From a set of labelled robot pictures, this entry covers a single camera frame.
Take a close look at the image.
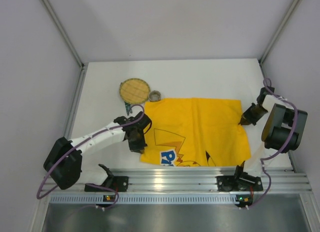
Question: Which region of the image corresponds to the round woven bamboo plate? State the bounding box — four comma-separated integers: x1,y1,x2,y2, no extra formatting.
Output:
119,78,151,104

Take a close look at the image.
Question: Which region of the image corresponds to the yellow cartoon print cloth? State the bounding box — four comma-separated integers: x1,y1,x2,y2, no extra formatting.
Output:
140,98,251,167

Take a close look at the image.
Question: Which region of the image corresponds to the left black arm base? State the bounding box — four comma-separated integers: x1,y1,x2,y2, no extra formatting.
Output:
84,176,129,192

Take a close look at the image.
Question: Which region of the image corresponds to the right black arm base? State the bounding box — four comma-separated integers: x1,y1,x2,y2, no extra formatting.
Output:
216,175,263,192

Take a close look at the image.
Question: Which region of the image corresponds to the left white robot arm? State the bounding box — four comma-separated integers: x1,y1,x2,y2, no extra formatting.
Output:
43,111,152,190

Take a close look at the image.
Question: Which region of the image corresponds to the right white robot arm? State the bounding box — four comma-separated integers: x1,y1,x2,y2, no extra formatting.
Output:
239,86,308,177

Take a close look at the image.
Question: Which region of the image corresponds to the speckled ceramic cup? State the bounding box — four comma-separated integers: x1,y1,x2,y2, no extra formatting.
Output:
149,90,162,102

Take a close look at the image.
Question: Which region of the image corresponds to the green handled fork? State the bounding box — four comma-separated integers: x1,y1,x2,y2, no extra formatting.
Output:
125,103,133,115

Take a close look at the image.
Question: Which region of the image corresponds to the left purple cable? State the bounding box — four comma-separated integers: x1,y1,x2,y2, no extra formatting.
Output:
36,103,146,218

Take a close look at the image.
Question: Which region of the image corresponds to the green handled spoon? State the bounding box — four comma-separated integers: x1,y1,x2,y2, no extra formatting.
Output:
124,102,132,116

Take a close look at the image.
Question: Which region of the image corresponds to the aluminium front rail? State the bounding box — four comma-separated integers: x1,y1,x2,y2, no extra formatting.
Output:
39,168,313,194

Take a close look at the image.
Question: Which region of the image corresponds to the perforated metal cable duct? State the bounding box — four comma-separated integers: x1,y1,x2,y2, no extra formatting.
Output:
49,194,253,206

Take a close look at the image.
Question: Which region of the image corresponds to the right aluminium frame post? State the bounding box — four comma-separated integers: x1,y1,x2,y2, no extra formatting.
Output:
258,0,303,67

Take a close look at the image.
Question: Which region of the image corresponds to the aluminium frame post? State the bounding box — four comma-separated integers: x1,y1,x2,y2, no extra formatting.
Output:
37,0,88,68
258,0,303,67

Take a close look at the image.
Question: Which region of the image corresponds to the left aluminium frame post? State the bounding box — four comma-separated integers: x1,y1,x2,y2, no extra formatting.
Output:
37,0,88,68

